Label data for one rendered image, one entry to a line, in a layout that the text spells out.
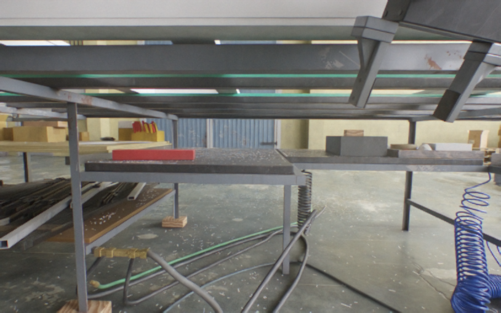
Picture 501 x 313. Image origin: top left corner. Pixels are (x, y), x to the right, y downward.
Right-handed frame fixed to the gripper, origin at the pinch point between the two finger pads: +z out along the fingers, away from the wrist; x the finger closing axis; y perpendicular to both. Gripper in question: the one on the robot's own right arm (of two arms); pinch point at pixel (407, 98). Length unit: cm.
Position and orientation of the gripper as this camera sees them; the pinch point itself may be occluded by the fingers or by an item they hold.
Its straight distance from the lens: 40.3
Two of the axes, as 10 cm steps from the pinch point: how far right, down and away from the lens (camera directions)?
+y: 0.5, 4.8, -8.8
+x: 9.8, 1.3, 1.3
